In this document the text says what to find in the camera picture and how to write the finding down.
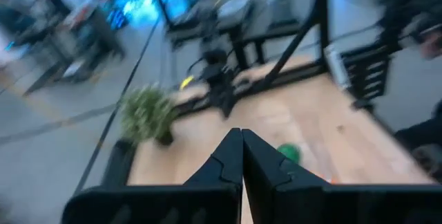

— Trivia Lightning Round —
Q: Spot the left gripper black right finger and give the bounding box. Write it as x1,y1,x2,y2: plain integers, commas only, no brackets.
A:
242,129,442,224

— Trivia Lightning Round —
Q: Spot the silver metal bracket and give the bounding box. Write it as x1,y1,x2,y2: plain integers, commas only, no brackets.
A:
325,43,350,91

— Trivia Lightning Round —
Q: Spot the green toy vegetable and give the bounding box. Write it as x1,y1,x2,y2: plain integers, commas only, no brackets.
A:
276,142,302,165

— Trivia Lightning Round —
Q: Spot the cluttered office desk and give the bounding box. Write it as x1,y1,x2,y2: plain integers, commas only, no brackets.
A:
0,0,127,95

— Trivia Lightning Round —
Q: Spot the black metal rig frame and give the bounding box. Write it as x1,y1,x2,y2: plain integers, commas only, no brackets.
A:
102,0,398,187

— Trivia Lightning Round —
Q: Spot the black slotted panel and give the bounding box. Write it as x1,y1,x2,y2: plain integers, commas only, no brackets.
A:
340,46,393,109

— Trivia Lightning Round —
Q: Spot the orange toy vegetable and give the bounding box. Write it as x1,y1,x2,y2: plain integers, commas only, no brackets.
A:
319,174,339,185

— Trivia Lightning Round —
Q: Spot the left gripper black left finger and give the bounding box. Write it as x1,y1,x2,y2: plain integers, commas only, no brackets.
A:
61,128,244,224

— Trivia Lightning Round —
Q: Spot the small green potted plant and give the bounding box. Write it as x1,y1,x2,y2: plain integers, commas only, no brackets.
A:
119,82,180,148

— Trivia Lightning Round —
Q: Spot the person's hand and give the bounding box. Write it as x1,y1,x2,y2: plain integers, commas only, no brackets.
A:
419,30,442,61

